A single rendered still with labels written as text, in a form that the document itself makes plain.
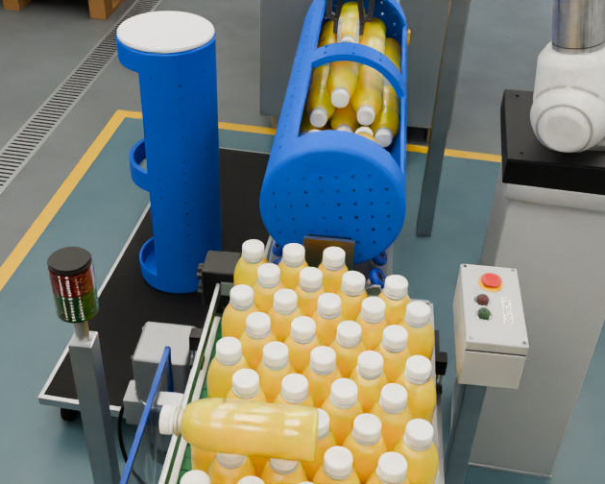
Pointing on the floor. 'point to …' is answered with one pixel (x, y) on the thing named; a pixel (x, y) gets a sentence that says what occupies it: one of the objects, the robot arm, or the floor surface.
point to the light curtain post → (452, 41)
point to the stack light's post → (95, 408)
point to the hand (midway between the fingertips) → (348, 34)
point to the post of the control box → (463, 432)
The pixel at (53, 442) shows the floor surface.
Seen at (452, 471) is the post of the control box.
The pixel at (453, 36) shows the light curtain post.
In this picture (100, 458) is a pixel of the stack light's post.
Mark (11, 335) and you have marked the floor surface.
